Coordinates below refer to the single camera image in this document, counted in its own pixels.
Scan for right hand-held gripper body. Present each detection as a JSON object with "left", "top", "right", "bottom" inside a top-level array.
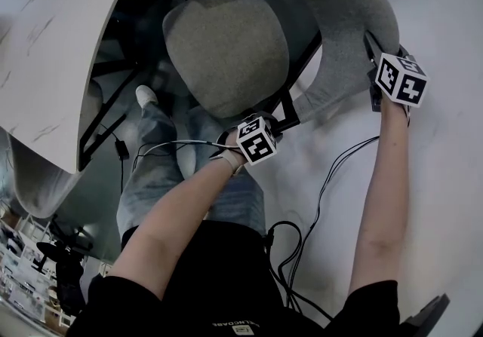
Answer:
[{"left": 369, "top": 47, "right": 431, "bottom": 112}]

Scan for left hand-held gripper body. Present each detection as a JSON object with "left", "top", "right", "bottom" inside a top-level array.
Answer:
[{"left": 217, "top": 112, "right": 284, "bottom": 167}]

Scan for person's right forearm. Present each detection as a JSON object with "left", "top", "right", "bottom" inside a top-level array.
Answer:
[{"left": 349, "top": 96, "right": 411, "bottom": 297}]

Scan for person's left forearm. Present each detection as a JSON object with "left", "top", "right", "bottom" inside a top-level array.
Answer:
[{"left": 109, "top": 156, "right": 242, "bottom": 302}]

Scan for white marble table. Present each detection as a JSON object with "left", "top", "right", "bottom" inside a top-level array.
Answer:
[{"left": 0, "top": 0, "right": 177, "bottom": 174}]

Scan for person's blue jeans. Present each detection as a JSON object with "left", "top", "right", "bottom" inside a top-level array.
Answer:
[{"left": 115, "top": 103, "right": 267, "bottom": 250}]

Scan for person's white shoe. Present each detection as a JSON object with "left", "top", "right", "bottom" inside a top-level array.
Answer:
[{"left": 135, "top": 84, "right": 159, "bottom": 107}]

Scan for person's black shirt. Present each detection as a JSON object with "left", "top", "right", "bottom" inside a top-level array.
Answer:
[{"left": 66, "top": 220, "right": 401, "bottom": 337}]

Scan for black tripod stand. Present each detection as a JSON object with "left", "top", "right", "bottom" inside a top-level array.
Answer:
[{"left": 35, "top": 214, "right": 94, "bottom": 316}]

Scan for white storage shelf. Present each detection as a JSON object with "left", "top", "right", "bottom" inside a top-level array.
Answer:
[{"left": 0, "top": 210, "right": 114, "bottom": 329}]

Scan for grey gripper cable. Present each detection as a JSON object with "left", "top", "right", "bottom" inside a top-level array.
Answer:
[{"left": 131, "top": 138, "right": 242, "bottom": 174}]

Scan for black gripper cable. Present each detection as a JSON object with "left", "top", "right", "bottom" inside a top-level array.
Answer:
[{"left": 263, "top": 135, "right": 380, "bottom": 320}]

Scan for black power adapter cable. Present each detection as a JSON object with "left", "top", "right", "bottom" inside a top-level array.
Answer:
[{"left": 100, "top": 122, "right": 131, "bottom": 193}]

